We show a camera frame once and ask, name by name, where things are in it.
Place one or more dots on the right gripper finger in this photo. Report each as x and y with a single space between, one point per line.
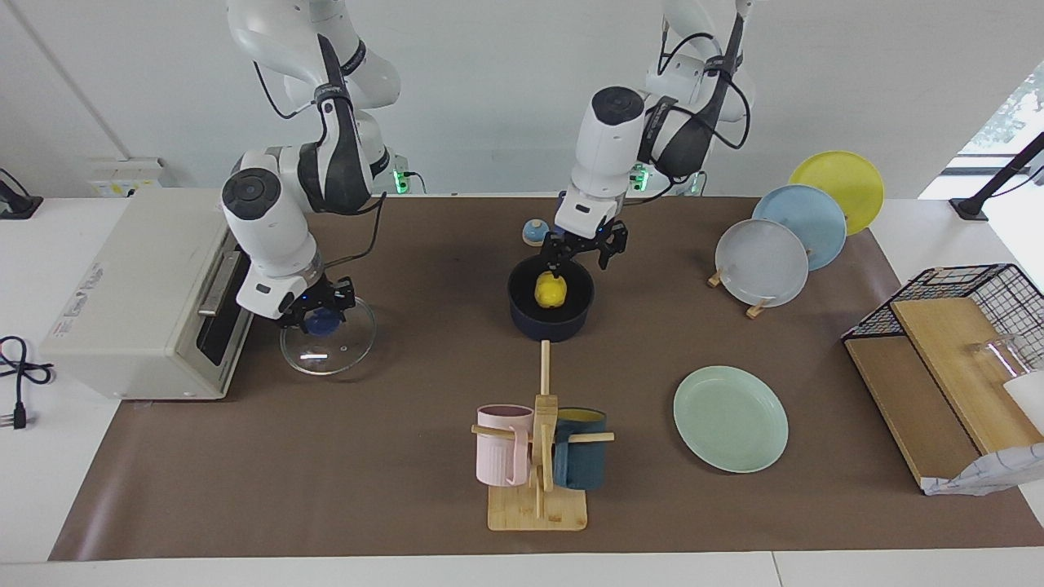
339 312
308 323

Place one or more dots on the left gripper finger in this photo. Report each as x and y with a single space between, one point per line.
555 262
608 257

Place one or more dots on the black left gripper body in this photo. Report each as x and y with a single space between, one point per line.
587 235

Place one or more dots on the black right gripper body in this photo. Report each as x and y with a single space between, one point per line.
326 295

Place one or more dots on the glass lid with blue knob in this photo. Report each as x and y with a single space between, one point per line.
326 359

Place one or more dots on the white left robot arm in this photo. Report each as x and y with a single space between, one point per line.
608 139

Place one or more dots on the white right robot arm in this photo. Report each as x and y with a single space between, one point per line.
269 220

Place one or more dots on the grey plate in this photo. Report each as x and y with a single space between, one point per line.
758 265

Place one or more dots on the wooden plate rack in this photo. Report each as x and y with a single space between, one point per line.
757 310

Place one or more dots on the mint green plate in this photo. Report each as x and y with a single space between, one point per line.
730 420

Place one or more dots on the light blue plate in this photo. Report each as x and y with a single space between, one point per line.
816 224

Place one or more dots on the yellow plate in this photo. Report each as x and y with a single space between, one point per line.
840 179

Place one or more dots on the dark blue saucepan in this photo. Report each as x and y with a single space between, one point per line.
550 328

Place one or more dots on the brown table mat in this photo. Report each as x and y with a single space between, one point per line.
367 424

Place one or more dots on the white toaster oven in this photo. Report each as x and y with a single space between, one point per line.
130 302

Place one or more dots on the pink ribbed mug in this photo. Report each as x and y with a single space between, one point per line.
499 452

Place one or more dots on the dark teal mug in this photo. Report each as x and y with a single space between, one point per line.
581 461

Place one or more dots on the wooden mug tree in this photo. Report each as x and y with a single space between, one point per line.
538 509

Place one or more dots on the brown wooden base board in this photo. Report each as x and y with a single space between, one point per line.
905 399

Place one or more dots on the light wooden shelf board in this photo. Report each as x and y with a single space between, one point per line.
954 359

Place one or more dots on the black clamp stand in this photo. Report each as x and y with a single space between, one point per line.
971 208

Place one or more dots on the clear glass cup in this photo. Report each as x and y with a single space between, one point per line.
999 355

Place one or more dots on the white crumpled paper bag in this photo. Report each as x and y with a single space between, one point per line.
995 473

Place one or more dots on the white cup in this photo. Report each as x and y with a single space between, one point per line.
1029 399

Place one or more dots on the white wall socket box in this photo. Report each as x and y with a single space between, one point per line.
122 179

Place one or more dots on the black desk mount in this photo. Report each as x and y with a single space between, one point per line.
16 208

